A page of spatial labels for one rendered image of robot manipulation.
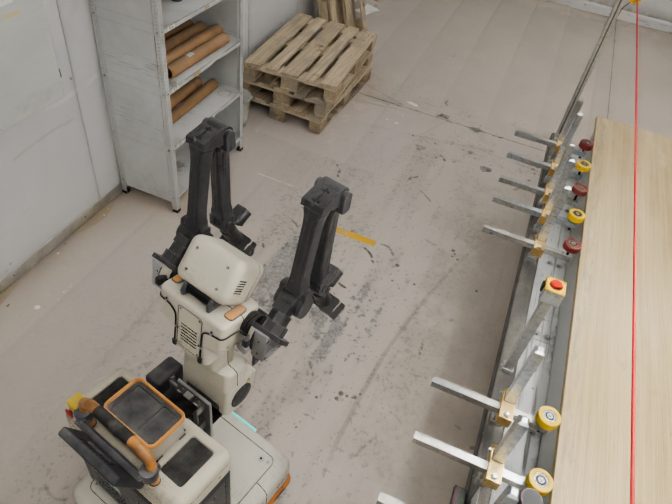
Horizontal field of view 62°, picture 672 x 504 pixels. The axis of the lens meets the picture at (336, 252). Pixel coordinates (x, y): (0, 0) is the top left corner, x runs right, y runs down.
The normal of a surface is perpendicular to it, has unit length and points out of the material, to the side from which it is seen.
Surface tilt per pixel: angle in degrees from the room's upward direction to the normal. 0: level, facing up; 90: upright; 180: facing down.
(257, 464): 0
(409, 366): 0
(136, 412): 0
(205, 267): 48
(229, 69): 90
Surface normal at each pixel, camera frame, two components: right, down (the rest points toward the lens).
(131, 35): -0.38, 0.61
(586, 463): 0.12, -0.71
